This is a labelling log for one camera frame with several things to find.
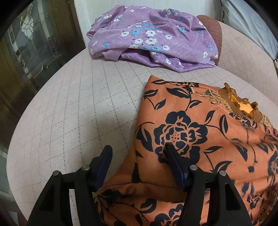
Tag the purple floral cloth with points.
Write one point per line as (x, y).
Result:
(153, 37)

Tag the wooden glass door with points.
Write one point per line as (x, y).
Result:
(37, 39)

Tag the orange black floral blouse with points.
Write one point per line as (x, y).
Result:
(203, 132)

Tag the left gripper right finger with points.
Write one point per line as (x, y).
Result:
(226, 206)

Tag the grey pillow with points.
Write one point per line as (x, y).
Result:
(240, 16)

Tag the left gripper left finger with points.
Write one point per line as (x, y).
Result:
(53, 205)

